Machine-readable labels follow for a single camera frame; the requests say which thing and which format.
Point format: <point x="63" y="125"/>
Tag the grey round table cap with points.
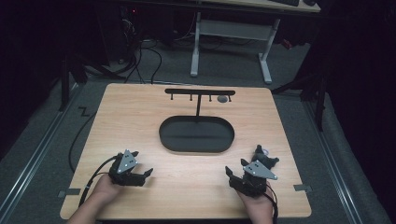
<point x="222" y="99"/>

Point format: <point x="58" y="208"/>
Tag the black keyboard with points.
<point x="285" y="2"/>

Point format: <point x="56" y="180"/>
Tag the black metal stand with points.
<point x="65" y="81"/>
<point x="319" y="99"/>

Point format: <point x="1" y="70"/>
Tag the grey tape piece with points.
<point x="69" y="192"/>
<point x="302" y="187"/>

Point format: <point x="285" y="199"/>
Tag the black computer tower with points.
<point x="120" y="34"/>

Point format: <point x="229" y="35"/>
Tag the white-legged desk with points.
<point x="232" y="29"/>

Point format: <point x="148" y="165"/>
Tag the person's right hand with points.
<point x="256" y="202"/>

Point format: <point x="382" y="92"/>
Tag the black hook rack with tray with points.
<point x="196" y="134"/>

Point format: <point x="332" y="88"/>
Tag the person's left hand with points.
<point x="106" y="189"/>

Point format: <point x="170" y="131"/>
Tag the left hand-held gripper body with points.
<point x="123" y="174"/>

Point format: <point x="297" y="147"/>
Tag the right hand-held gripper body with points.
<point x="252" y="180"/>

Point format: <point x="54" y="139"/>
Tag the metal floor rail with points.
<point x="336" y="168"/>
<point x="34" y="158"/>

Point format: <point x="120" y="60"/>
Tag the black computer mouse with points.
<point x="309" y="2"/>

